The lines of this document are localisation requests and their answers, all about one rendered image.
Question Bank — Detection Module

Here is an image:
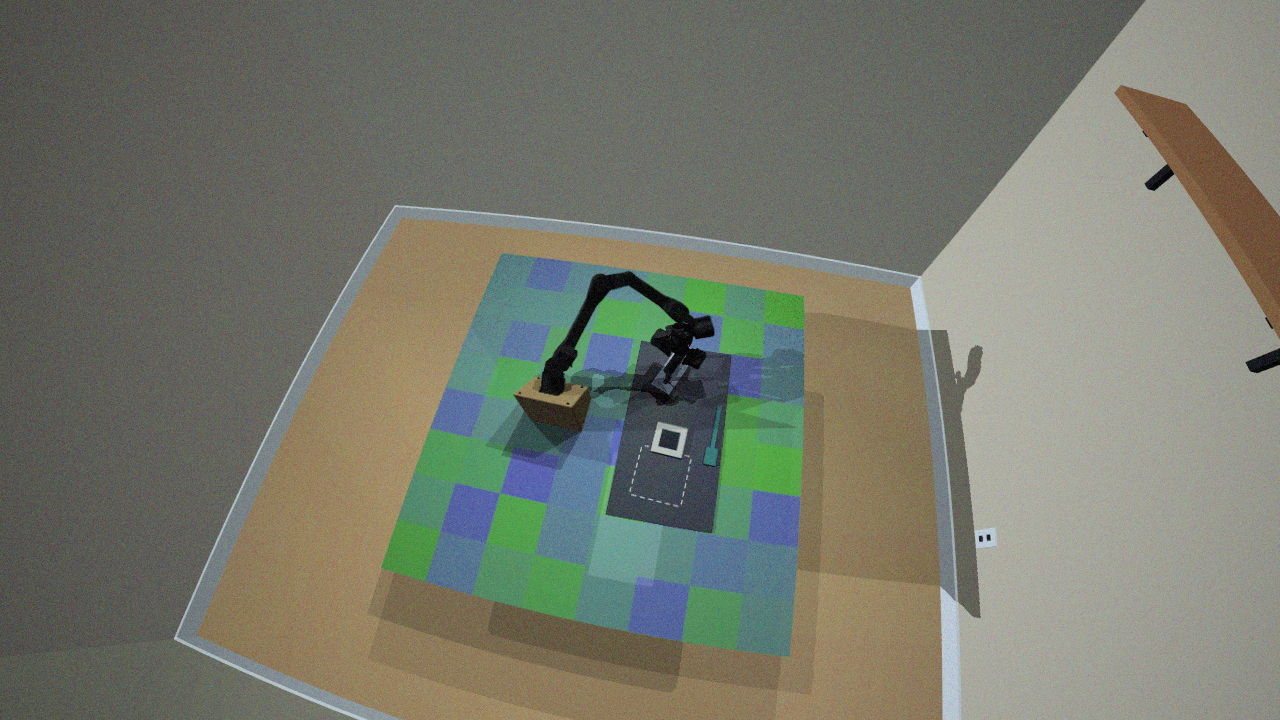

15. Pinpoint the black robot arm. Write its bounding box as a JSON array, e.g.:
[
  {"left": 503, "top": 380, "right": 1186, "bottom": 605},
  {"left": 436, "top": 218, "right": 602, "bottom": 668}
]
[{"left": 539, "top": 272, "right": 714, "bottom": 396}]

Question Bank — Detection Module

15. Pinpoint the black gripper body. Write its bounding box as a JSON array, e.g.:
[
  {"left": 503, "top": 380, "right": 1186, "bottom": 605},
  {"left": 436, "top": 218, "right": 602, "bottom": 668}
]
[{"left": 650, "top": 329, "right": 707, "bottom": 369}]

